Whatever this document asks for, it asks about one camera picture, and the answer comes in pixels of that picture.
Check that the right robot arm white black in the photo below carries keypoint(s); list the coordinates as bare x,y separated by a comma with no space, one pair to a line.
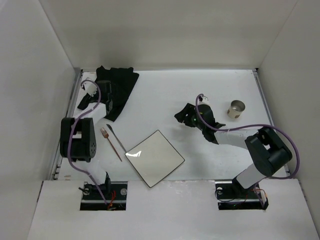
266,149

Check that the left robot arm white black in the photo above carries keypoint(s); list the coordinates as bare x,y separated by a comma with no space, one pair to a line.
77,133

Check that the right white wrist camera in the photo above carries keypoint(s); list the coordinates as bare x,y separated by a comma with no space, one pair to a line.
203,100

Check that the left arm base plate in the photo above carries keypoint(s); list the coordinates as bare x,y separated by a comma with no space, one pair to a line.
115,197

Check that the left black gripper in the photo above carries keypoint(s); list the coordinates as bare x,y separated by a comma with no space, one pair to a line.
108,104

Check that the copper fork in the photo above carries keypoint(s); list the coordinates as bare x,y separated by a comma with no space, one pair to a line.
107,136

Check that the square white plate black rim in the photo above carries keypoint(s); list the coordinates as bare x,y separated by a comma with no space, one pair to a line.
154,159

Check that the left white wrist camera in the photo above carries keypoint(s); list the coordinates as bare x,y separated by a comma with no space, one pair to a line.
89,87

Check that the metal cup with paper sleeve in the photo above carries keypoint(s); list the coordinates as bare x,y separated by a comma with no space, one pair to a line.
235,109

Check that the black cloth placemat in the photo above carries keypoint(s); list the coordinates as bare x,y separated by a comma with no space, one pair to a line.
124,80

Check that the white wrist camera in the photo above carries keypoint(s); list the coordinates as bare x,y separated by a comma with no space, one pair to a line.
89,87
203,100

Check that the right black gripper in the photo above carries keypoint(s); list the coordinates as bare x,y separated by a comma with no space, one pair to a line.
188,116

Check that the silver table knife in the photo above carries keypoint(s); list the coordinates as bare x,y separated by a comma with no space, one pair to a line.
118,140

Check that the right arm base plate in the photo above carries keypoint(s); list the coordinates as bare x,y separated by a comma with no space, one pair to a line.
254,198

